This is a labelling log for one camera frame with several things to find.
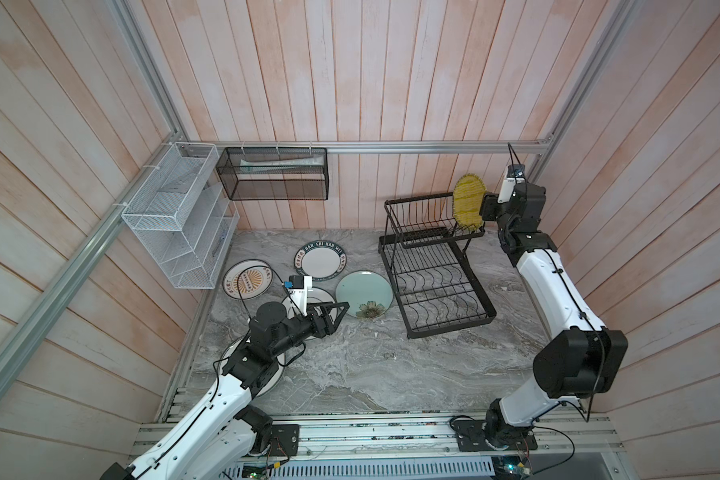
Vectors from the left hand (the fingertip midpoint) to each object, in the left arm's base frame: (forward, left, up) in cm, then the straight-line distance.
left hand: (342, 312), depth 71 cm
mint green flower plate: (+19, -8, -23) cm, 31 cm away
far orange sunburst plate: (+24, +33, -23) cm, 47 cm away
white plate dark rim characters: (+18, +10, -21) cm, 29 cm away
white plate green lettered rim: (+35, +9, -23) cm, 43 cm away
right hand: (+30, -42, +13) cm, 54 cm away
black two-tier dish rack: (+27, -30, -21) cm, 46 cm away
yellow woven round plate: (+38, -39, +3) cm, 55 cm away
